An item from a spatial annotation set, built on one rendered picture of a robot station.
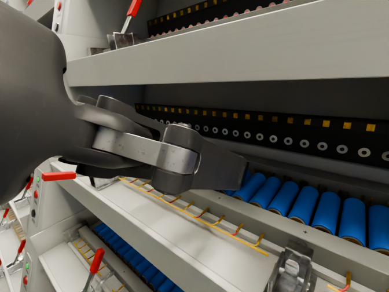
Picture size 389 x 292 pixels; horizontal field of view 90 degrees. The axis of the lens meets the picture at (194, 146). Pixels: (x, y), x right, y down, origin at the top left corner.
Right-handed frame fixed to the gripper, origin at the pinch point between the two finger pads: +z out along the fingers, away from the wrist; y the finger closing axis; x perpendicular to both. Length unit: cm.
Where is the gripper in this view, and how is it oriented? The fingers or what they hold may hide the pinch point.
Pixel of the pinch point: (216, 166)
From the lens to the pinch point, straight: 21.6
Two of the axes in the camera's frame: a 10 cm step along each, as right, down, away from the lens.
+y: -7.6, -1.8, 6.2
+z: 5.8, 2.1, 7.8
